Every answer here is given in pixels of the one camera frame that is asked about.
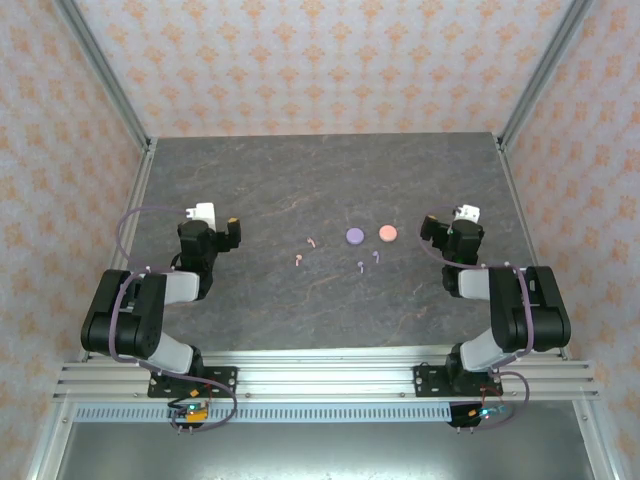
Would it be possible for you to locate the aluminium frame post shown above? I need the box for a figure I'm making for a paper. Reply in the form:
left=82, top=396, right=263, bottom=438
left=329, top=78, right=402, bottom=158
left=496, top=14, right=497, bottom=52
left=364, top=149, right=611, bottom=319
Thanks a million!
left=52, top=0, right=154, bottom=151
left=497, top=0, right=596, bottom=151

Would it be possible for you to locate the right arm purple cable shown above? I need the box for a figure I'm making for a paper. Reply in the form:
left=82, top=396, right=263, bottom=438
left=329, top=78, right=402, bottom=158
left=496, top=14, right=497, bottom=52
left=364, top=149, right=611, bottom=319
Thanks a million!
left=417, top=204, right=539, bottom=431

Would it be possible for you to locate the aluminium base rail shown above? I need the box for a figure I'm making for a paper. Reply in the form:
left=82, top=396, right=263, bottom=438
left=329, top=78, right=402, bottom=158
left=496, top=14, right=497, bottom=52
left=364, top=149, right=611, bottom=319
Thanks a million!
left=54, top=349, right=599, bottom=401

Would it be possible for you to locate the aluminium table side rail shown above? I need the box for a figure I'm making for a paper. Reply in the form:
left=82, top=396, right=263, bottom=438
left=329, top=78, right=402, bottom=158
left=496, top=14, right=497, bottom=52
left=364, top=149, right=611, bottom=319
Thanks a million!
left=494, top=133, right=574, bottom=361
left=77, top=137, right=159, bottom=364

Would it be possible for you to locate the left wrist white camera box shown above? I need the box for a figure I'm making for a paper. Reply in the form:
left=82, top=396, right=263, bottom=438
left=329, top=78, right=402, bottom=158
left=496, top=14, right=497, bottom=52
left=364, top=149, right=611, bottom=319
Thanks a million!
left=184, top=201, right=217, bottom=231

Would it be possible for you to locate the grey slotted cable duct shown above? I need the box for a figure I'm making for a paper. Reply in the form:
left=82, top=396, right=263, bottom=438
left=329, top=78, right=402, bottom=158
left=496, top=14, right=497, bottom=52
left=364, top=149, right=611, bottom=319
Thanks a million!
left=73, top=404, right=454, bottom=424

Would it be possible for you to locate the grey metal sheet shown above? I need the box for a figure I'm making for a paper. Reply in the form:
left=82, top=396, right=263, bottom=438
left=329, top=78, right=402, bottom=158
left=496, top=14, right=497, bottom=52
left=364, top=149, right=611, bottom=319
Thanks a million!
left=54, top=422, right=591, bottom=480

